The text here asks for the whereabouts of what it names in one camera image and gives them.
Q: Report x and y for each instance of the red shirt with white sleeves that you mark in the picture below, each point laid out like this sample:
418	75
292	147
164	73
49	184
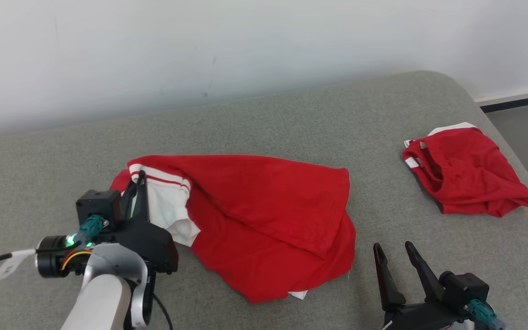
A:
264	215

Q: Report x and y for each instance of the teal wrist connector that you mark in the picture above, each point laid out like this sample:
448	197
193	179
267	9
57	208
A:
90	225
486	314

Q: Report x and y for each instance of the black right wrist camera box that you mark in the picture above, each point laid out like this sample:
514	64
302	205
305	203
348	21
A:
465	286

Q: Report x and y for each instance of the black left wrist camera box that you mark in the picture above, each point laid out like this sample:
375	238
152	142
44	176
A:
96	206

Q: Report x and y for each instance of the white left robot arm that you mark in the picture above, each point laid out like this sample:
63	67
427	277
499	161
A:
103	293

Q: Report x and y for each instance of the white wall baseboard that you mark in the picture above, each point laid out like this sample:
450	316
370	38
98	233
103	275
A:
516	95

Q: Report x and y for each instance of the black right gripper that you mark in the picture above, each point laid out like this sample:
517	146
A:
424	318

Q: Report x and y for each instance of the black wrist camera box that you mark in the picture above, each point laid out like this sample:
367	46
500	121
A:
96	206
465	286

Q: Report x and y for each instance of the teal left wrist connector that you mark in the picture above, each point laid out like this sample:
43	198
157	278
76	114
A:
90	225

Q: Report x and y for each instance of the red shorts with white stripe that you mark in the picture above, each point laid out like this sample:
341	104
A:
470	174

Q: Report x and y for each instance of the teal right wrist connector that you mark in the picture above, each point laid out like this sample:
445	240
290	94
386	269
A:
486	314

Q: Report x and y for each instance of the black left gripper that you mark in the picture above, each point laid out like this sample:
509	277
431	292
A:
149	243

